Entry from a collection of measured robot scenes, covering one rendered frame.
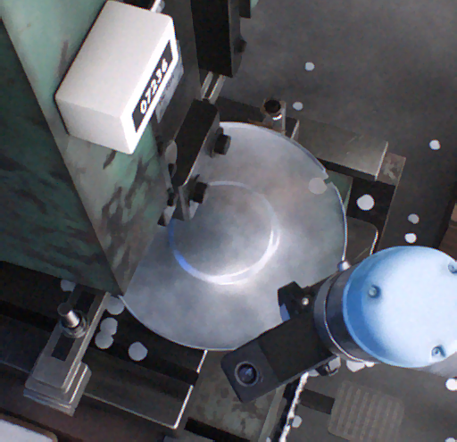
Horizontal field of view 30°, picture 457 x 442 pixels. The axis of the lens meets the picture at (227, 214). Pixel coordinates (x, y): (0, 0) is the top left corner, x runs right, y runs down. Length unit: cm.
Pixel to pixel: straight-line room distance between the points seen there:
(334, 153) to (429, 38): 99
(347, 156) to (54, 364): 50
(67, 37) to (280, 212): 60
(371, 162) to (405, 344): 71
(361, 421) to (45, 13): 125
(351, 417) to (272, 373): 86
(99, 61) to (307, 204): 59
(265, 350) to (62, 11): 38
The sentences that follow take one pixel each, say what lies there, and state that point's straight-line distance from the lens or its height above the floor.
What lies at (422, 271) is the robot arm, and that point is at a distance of 54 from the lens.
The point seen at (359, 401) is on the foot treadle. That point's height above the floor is 16.
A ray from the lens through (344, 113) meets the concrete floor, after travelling 202.
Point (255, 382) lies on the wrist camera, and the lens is 73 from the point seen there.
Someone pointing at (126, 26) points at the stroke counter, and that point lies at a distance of 48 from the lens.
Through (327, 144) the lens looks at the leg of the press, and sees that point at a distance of 123.
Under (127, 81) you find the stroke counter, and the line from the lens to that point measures 45.
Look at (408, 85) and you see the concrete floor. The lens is 209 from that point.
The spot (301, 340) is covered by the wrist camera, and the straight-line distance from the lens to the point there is 71.
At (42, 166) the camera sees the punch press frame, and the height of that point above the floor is 127.
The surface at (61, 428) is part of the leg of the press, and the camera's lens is 114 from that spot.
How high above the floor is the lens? 170
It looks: 64 degrees down
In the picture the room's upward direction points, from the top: 6 degrees counter-clockwise
